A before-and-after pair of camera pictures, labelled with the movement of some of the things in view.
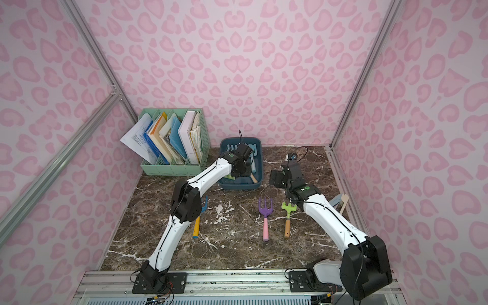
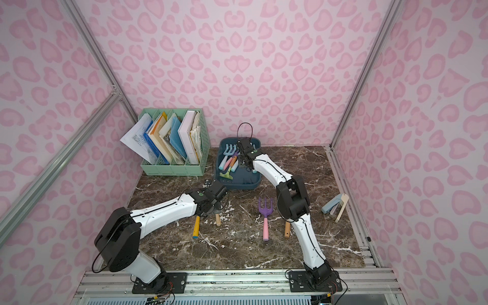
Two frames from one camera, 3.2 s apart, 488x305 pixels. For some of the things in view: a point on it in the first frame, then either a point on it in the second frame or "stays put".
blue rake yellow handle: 196,230 stays put
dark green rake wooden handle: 255,180 → 218,217
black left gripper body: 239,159 → 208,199
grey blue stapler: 338,201 stays put
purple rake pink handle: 265,211 stays put
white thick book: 183,131 stays put
